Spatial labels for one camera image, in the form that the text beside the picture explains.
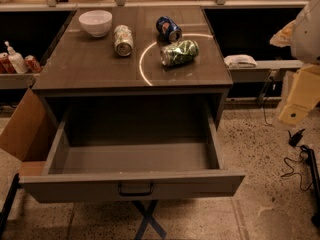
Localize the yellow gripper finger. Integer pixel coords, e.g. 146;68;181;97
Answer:
277;64;320;126
269;21;295;48

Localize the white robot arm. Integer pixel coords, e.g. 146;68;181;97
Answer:
270;0;320;129

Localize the blue pepsi can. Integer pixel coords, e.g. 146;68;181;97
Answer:
156;16;182;43

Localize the pale green soda can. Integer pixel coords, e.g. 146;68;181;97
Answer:
113;25;134;57

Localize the open grey top drawer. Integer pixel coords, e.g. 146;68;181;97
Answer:
20;100;245;203

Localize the grey drawer cabinet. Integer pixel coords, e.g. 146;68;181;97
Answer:
33;5;232;121

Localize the red soda can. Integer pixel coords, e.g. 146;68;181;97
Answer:
25;55;42;73

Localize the red can at edge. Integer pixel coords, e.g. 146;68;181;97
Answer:
0;52;15;74

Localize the folded white cloth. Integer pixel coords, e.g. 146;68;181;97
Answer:
224;54;257;68

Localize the black stand right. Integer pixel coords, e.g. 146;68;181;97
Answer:
301;145;320;228

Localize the white ceramic bowl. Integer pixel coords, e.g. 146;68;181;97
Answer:
78;10;113;37

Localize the white pump bottle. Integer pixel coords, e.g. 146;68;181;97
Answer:
5;41;28;74

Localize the brown cardboard box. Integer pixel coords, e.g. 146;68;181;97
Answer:
0;89;57;176

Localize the black bar left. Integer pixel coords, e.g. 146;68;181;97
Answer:
0;173;20;236

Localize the black power adapter cable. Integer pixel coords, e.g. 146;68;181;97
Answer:
262;93;314;192

